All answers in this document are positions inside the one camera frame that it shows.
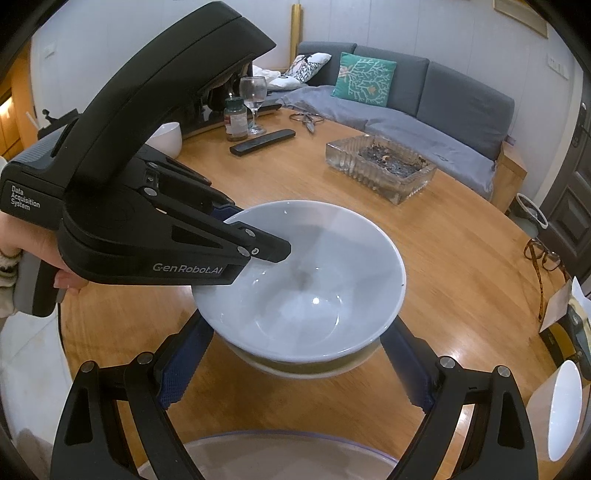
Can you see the wooden pole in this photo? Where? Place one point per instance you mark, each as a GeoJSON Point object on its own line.
{"type": "Point", "coordinates": [296, 32]}

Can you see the tortoiseshell eyeglasses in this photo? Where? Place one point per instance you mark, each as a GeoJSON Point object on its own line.
{"type": "Point", "coordinates": [528, 251]}

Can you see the dark grey door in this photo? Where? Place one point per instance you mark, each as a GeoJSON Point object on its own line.
{"type": "Point", "coordinates": [572, 207]}

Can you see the wine glass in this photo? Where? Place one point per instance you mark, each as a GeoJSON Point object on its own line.
{"type": "Point", "coordinates": [253, 90]}

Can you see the white bowl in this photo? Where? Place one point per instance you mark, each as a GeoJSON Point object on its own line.
{"type": "Point", "coordinates": [314, 286]}
{"type": "Point", "coordinates": [565, 410]}

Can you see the black remote control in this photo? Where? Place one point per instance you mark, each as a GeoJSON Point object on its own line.
{"type": "Point", "coordinates": [261, 142]}

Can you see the white light switch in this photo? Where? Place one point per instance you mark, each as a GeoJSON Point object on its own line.
{"type": "Point", "coordinates": [557, 66]}

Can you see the patterned tissue box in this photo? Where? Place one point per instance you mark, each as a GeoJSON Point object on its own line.
{"type": "Point", "coordinates": [577, 323]}

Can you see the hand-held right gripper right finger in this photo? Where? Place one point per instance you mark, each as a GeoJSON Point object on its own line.
{"type": "Point", "coordinates": [406, 369]}

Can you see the white cloth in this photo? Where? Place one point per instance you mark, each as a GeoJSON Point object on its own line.
{"type": "Point", "coordinates": [277, 78]}

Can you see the small jar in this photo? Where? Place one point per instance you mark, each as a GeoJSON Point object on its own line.
{"type": "Point", "coordinates": [235, 122]}

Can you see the teal patterned cushion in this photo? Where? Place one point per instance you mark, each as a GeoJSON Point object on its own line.
{"type": "Point", "coordinates": [364, 78]}

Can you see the grey trash bin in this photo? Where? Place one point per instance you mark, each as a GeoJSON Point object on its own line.
{"type": "Point", "coordinates": [531, 210]}

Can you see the white wall socket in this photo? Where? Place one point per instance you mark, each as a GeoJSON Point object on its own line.
{"type": "Point", "coordinates": [51, 49]}

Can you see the grey sofa blanket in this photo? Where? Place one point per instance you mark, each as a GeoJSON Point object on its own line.
{"type": "Point", "coordinates": [415, 134]}

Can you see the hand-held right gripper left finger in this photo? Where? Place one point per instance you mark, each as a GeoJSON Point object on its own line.
{"type": "Point", "coordinates": [182, 369]}

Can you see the glass ashtray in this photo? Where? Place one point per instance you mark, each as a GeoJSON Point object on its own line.
{"type": "Point", "coordinates": [383, 166]}

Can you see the grey sofa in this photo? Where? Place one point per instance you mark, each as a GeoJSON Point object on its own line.
{"type": "Point", "coordinates": [461, 92]}

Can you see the blue plate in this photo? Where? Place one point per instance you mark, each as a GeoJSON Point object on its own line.
{"type": "Point", "coordinates": [364, 445]}

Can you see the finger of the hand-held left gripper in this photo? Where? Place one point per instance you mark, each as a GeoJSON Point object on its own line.
{"type": "Point", "coordinates": [268, 249]}
{"type": "Point", "coordinates": [194, 191]}

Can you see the beige plate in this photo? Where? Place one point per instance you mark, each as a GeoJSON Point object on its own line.
{"type": "Point", "coordinates": [286, 461]}

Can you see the wooden cabinet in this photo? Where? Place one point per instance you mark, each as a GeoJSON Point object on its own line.
{"type": "Point", "coordinates": [14, 106]}

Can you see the square golden hill painting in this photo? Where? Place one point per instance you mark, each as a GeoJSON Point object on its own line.
{"type": "Point", "coordinates": [521, 14]}

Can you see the white mug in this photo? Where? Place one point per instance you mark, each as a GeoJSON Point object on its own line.
{"type": "Point", "coordinates": [166, 138]}

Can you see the person's left hand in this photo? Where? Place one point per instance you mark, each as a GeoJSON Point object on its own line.
{"type": "Point", "coordinates": [32, 240]}

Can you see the white patterned cushion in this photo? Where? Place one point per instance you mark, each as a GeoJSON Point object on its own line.
{"type": "Point", "coordinates": [304, 67]}

